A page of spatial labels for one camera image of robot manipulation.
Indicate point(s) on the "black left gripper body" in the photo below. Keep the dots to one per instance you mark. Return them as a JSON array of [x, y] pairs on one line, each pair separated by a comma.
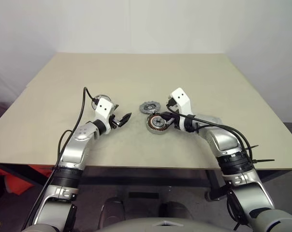
[[115, 122]]

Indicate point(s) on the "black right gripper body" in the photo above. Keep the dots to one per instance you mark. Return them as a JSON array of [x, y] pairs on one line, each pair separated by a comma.
[[171, 102]]

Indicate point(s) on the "round motor housing copper windings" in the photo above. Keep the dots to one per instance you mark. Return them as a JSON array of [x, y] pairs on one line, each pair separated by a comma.
[[153, 125]]

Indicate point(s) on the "grey spoked rotor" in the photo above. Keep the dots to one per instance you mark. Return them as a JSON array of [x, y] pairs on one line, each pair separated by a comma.
[[148, 107]]

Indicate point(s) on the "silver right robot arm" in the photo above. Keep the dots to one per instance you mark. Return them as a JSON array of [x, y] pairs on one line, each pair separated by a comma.
[[223, 145]]

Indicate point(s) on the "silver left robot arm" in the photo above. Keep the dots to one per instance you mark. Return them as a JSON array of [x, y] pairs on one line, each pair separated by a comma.
[[73, 149]]

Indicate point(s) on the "dark rounded shape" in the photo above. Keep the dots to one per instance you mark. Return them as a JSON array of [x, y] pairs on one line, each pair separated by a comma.
[[112, 210]]

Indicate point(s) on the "black zip tie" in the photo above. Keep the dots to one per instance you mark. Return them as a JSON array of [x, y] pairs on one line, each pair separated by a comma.
[[264, 160], [252, 148]]

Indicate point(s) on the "grey robot torso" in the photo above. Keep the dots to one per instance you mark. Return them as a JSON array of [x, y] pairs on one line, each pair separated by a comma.
[[165, 224]]

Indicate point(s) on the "orange fabric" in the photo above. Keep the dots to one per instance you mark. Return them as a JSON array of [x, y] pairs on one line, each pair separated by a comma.
[[15, 183]]

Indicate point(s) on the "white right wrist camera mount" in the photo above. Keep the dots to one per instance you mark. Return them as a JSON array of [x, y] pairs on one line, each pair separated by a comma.
[[182, 99]]

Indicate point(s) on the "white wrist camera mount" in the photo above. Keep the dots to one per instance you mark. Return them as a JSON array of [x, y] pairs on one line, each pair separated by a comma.
[[182, 99], [103, 107]]

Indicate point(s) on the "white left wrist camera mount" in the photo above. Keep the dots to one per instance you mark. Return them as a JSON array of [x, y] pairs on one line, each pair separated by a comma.
[[103, 107]]

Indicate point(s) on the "black table frame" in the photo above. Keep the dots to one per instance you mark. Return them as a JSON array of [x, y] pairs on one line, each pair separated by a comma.
[[141, 176]]

